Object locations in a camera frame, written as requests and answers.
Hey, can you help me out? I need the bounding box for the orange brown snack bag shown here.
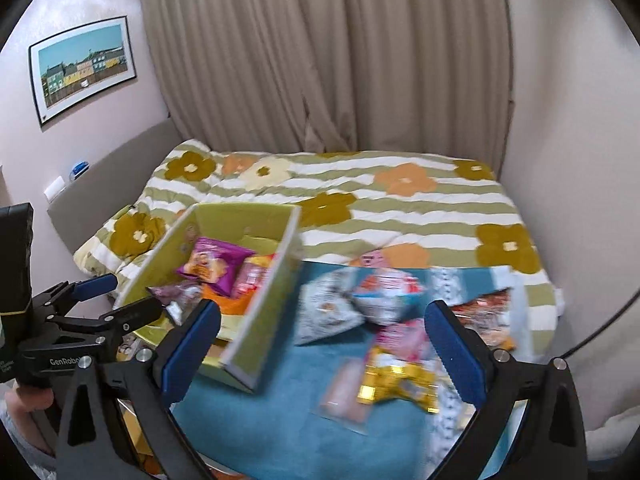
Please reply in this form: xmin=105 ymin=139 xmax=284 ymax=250
xmin=451 ymin=289 xmax=516 ymax=351

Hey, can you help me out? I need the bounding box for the pink strawberry candy bag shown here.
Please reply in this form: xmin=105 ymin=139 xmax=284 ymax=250
xmin=374 ymin=318 xmax=434 ymax=363

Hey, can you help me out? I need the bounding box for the gold foil snack bag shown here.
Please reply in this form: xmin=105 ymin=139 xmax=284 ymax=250
xmin=356 ymin=346 xmax=439 ymax=414

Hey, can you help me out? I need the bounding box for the grey white snack bag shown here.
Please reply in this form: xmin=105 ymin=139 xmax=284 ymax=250
xmin=294 ymin=266 xmax=366 ymax=346

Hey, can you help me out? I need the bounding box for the clear pink wafer packet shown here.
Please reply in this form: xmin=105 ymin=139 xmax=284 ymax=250
xmin=312 ymin=358 xmax=371 ymax=436

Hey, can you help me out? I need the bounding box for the person left hand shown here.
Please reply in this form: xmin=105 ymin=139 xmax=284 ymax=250
xmin=4 ymin=385 xmax=54 ymax=455

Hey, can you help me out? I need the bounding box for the dark maroon snack bag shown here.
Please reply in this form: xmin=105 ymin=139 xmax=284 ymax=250
xmin=146 ymin=280 xmax=202 ymax=326

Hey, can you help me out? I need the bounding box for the grey padded headboard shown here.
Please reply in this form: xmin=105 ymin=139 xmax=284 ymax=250
xmin=48 ymin=118 xmax=182 ymax=252

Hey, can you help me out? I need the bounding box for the purple chip bag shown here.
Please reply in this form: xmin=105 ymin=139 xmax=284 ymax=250
xmin=177 ymin=236 xmax=255 ymax=297

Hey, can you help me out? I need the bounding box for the blue white object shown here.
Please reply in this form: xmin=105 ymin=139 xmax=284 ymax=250
xmin=68 ymin=160 xmax=90 ymax=181

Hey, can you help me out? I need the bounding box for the teal patterned blanket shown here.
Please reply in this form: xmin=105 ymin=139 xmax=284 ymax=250
xmin=172 ymin=295 xmax=473 ymax=479

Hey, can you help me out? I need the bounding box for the green cardboard box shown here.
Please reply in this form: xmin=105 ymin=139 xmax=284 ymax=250
xmin=115 ymin=203 xmax=302 ymax=392

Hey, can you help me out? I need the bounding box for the pink red candy bag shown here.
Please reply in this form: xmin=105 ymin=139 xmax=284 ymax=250
xmin=231 ymin=255 xmax=273 ymax=298

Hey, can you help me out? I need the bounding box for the red white snack bag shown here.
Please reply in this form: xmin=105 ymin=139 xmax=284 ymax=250
xmin=350 ymin=268 xmax=426 ymax=326

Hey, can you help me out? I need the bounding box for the framed houses picture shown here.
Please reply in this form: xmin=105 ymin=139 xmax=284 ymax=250
xmin=28 ymin=15 xmax=137 ymax=126

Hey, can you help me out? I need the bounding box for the pink smartphone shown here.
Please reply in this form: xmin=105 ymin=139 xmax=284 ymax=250
xmin=359 ymin=249 xmax=390 ymax=268

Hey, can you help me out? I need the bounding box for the striped floral quilt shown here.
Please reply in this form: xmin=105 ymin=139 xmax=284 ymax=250
xmin=74 ymin=140 xmax=559 ymax=354

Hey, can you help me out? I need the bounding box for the beige pleated curtain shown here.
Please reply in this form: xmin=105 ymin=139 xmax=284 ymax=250
xmin=141 ymin=0 xmax=513 ymax=170

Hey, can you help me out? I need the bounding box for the black cable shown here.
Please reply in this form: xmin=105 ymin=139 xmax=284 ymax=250
xmin=569 ymin=286 xmax=640 ymax=360

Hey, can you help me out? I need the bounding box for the white wall switch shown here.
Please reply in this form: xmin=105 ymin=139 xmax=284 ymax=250
xmin=43 ymin=176 xmax=66 ymax=203

